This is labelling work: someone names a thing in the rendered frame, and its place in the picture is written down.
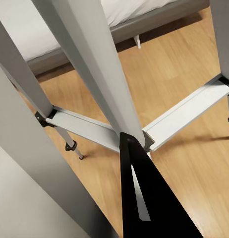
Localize camera tripod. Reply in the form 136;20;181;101
0;0;229;238

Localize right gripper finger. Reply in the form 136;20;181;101
119;132;203;238

